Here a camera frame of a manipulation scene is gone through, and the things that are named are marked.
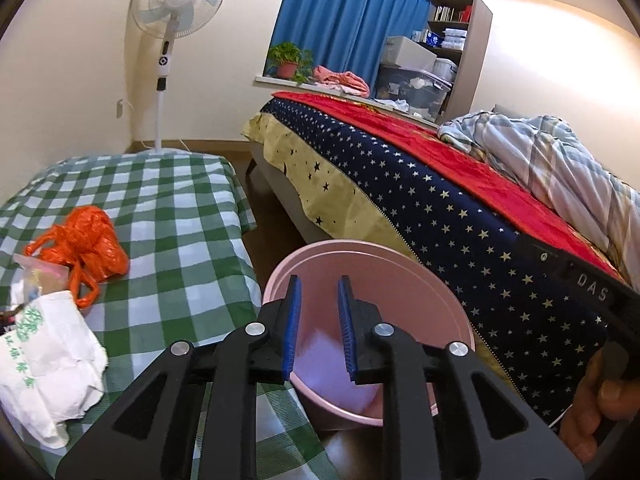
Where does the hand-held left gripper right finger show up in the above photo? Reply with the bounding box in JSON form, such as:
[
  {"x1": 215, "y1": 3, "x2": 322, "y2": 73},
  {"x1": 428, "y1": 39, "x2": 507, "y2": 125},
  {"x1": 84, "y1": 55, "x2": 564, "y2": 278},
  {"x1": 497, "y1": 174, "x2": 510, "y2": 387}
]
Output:
[{"x1": 337, "y1": 275, "x2": 586, "y2": 480}]

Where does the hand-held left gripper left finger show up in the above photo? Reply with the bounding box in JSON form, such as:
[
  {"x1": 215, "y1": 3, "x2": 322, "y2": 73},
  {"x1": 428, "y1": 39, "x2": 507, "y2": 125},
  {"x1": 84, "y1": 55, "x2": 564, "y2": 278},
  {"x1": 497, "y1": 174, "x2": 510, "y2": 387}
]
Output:
[{"x1": 55, "y1": 275, "x2": 303, "y2": 480}]

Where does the pink plastic basin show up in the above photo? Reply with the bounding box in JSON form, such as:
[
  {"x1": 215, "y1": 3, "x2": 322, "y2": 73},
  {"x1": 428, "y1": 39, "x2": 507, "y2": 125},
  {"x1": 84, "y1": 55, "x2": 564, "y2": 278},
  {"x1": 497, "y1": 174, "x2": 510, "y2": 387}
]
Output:
[{"x1": 262, "y1": 240, "x2": 476, "y2": 432}]

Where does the orange plastic bag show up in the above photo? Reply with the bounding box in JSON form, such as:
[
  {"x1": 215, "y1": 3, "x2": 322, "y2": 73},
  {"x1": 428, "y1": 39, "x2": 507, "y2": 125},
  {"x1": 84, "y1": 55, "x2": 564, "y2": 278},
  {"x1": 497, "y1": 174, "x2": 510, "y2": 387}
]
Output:
[{"x1": 24, "y1": 206, "x2": 131, "y2": 311}]

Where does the person's right hand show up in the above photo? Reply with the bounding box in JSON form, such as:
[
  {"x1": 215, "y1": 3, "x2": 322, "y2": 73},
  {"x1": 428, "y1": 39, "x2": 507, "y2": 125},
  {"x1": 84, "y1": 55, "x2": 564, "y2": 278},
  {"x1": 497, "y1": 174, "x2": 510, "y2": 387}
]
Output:
[{"x1": 559, "y1": 347, "x2": 632, "y2": 463}]

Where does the striped blue white duvet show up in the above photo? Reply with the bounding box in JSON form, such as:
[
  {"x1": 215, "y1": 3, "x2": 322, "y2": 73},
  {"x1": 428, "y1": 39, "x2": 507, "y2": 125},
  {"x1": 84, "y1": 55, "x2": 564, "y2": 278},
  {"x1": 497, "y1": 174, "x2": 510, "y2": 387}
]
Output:
[{"x1": 437, "y1": 111, "x2": 640, "y2": 286}]

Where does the navy star bed sheet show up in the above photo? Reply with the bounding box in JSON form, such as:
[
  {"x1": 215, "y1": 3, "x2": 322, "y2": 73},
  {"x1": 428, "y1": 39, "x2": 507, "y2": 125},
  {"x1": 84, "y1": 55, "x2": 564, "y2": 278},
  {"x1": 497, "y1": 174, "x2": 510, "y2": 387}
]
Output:
[{"x1": 241, "y1": 92, "x2": 621, "y2": 426}]

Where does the green white checked tablecloth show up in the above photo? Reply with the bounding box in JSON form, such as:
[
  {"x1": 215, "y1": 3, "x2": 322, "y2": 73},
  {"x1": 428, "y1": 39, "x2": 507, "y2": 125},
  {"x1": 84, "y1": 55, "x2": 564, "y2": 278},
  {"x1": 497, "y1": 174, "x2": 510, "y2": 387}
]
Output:
[{"x1": 0, "y1": 151, "x2": 341, "y2": 480}]

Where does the red blanket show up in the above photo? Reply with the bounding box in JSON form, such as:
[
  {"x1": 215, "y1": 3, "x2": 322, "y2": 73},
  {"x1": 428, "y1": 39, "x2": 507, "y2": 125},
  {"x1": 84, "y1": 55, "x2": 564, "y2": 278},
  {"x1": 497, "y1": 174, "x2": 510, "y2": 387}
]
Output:
[{"x1": 272, "y1": 91, "x2": 626, "y2": 281}]

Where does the white plastic bag green print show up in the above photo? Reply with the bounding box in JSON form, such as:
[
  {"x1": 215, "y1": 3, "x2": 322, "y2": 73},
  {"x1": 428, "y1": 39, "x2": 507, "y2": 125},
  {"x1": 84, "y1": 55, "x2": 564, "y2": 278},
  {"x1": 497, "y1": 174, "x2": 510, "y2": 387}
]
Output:
[{"x1": 0, "y1": 290, "x2": 110, "y2": 450}]

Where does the large clear storage box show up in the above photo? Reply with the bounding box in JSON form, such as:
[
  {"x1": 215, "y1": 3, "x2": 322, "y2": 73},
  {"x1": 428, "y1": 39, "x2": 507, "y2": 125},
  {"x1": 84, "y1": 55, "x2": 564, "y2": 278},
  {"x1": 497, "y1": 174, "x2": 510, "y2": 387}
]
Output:
[{"x1": 375, "y1": 63, "x2": 453, "y2": 121}]

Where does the white window sill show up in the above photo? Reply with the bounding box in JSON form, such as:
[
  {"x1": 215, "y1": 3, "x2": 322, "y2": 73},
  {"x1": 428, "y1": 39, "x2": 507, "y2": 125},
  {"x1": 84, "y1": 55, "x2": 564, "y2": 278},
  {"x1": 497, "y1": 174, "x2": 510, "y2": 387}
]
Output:
[{"x1": 254, "y1": 76, "x2": 441, "y2": 128}]

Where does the pink folded cloth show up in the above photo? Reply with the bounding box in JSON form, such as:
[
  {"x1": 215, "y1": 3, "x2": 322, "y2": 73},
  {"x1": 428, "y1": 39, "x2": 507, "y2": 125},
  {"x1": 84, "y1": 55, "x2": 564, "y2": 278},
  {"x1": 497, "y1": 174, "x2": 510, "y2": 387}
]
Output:
[{"x1": 312, "y1": 65, "x2": 372, "y2": 98}]

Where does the wooden bookshelf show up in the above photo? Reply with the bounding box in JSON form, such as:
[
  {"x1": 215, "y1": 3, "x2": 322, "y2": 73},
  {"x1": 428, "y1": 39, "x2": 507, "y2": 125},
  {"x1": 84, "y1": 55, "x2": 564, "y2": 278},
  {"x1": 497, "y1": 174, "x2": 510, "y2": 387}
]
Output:
[{"x1": 427, "y1": 0, "x2": 493, "y2": 126}]

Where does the small clear lidded container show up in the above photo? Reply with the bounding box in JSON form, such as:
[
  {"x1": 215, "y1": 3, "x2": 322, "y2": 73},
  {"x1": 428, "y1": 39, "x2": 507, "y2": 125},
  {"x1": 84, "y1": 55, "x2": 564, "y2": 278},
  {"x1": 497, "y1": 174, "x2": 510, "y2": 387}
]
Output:
[{"x1": 432, "y1": 58, "x2": 458, "y2": 83}]

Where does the potted green plant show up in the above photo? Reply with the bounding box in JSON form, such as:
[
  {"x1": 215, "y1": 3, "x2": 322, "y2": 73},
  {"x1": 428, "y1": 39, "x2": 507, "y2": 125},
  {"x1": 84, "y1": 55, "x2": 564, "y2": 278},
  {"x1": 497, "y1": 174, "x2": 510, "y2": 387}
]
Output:
[{"x1": 266, "y1": 41, "x2": 317, "y2": 85}]

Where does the small clear plastic packet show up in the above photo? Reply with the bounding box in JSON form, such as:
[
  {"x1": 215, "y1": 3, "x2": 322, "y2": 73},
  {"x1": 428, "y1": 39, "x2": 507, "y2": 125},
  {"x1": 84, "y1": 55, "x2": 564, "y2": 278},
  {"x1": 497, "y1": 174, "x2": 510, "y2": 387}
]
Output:
[{"x1": 12, "y1": 252, "x2": 71, "y2": 306}]

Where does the white cardboard box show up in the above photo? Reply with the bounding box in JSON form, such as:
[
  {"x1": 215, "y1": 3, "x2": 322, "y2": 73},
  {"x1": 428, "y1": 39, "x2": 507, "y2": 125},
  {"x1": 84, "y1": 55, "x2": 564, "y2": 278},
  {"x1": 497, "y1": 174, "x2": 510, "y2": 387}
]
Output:
[{"x1": 384, "y1": 36, "x2": 437, "y2": 73}]

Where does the row of books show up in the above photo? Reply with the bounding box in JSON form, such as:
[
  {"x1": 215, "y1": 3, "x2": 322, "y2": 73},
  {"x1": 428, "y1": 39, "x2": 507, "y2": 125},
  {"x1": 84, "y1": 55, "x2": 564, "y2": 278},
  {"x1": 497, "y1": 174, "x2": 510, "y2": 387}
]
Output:
[{"x1": 434, "y1": 5, "x2": 473, "y2": 23}]

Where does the blue curtain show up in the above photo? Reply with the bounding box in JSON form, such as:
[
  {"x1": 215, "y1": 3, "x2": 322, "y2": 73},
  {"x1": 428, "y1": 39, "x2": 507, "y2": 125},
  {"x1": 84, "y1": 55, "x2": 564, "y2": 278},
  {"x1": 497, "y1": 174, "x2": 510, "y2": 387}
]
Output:
[{"x1": 270, "y1": 0, "x2": 437, "y2": 93}]

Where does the grey bed frame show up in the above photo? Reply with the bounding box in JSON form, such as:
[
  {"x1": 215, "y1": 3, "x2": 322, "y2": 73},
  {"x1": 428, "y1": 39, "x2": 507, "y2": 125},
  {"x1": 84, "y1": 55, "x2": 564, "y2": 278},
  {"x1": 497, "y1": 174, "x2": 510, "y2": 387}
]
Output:
[{"x1": 246, "y1": 142, "x2": 336, "y2": 243}]

